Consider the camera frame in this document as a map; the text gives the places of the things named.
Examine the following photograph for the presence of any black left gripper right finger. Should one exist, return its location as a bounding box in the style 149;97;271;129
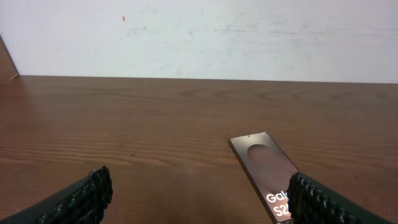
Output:
287;172;392;224

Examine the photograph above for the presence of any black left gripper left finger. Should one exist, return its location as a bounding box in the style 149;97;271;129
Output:
1;166;113;224

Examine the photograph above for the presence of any wooden panel at left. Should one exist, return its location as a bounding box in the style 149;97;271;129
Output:
0;37;19;84

